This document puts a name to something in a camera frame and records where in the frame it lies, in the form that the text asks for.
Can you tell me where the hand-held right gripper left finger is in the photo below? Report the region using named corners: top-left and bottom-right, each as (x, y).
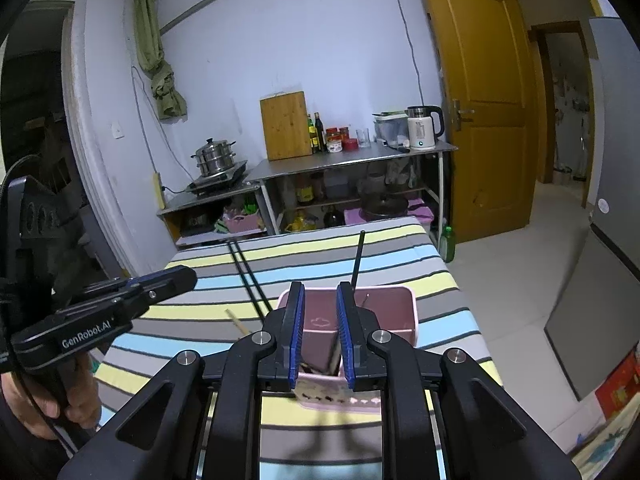
top-left (57, 281), bottom-right (307, 480)

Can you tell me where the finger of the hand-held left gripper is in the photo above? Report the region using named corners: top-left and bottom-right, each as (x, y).
top-left (133, 265), bottom-right (198, 315)
top-left (119, 265), bottom-right (182, 293)

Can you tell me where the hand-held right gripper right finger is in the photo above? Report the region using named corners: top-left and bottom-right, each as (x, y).
top-left (335, 281), bottom-right (583, 480)

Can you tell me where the pink utensil holder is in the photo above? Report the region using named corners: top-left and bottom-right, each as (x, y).
top-left (276, 283), bottom-right (420, 415)

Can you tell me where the wooden chopstick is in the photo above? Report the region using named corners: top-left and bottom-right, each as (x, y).
top-left (224, 308), bottom-right (253, 337)

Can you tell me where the person's left hand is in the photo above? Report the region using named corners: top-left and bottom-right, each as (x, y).
top-left (6, 352), bottom-right (104, 440)

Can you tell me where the low steel kitchen table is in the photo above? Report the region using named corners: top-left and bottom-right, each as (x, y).
top-left (156, 182), bottom-right (269, 252)

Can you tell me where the striped tablecloth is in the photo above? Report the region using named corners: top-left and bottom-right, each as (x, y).
top-left (92, 216), bottom-right (503, 480)

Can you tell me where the pink basket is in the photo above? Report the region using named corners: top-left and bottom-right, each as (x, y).
top-left (223, 209), bottom-right (261, 235)

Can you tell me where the black induction cooker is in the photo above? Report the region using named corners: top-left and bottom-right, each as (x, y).
top-left (185, 160), bottom-right (250, 196)

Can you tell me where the black wok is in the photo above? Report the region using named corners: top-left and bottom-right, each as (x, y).
top-left (360, 192), bottom-right (410, 221)

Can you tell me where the steel steamer pot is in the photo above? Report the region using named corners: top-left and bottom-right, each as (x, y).
top-left (193, 137), bottom-right (237, 179)

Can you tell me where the tall steel kitchen table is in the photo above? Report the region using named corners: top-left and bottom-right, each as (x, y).
top-left (244, 140), bottom-right (459, 237)

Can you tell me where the wooden cutting board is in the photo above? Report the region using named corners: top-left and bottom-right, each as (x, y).
top-left (259, 91), bottom-right (314, 162)

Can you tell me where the white storage box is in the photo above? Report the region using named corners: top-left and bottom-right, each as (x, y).
top-left (372, 111), bottom-right (410, 144)

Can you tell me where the white electric kettle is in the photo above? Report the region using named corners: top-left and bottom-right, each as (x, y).
top-left (406, 104), bottom-right (446, 152)

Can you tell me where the green curtain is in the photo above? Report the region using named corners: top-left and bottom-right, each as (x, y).
top-left (133, 0), bottom-right (189, 121)

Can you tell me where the yellow wooden door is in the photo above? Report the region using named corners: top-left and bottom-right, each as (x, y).
top-left (412, 0), bottom-right (537, 247)

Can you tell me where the red cardboard box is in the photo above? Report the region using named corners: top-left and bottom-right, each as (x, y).
top-left (594, 349), bottom-right (640, 422)

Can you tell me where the grey refrigerator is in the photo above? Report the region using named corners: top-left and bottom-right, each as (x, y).
top-left (542, 16), bottom-right (640, 402)

